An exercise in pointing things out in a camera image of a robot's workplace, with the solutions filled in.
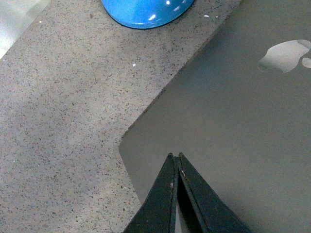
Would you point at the grey laptop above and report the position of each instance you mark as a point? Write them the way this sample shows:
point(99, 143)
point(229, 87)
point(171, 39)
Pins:
point(240, 111)

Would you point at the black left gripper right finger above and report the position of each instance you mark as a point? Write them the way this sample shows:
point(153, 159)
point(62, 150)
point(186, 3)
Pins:
point(218, 218)

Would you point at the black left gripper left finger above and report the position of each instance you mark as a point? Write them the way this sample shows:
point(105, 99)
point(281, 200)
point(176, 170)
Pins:
point(158, 212)

